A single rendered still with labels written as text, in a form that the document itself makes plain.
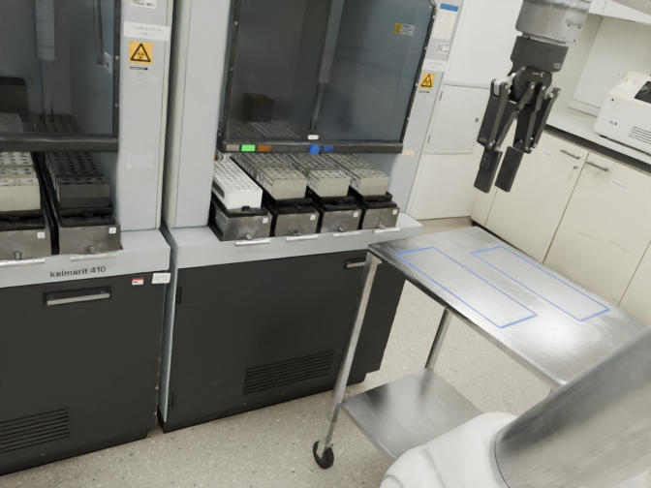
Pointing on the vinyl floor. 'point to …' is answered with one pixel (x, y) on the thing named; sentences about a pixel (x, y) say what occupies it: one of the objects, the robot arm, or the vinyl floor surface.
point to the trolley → (400, 262)
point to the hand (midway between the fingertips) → (497, 170)
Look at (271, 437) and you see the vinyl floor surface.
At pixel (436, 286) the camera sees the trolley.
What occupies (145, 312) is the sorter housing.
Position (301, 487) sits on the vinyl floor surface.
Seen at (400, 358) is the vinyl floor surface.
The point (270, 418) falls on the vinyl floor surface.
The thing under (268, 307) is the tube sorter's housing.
